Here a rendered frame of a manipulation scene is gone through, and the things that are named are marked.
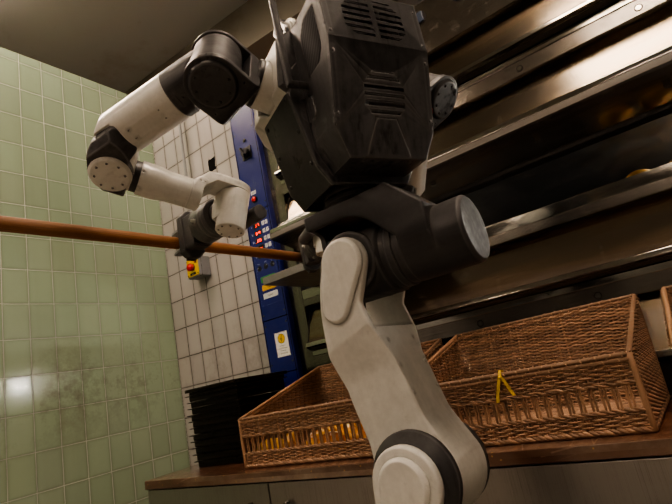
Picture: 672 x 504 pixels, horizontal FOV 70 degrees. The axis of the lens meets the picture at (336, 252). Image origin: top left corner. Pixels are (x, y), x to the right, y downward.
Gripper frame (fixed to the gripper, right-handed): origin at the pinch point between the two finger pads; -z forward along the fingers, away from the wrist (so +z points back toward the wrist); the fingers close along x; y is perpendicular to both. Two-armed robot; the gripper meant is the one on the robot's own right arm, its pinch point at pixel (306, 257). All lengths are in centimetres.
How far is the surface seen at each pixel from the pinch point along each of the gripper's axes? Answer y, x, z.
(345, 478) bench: 8, -65, 21
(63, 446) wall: 90, -44, -88
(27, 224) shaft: 69, -1, 49
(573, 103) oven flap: -67, 20, 59
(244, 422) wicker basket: 26, -48, -14
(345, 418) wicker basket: 3, -51, 17
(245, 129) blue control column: 0, 83, -57
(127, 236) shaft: 53, -1, 38
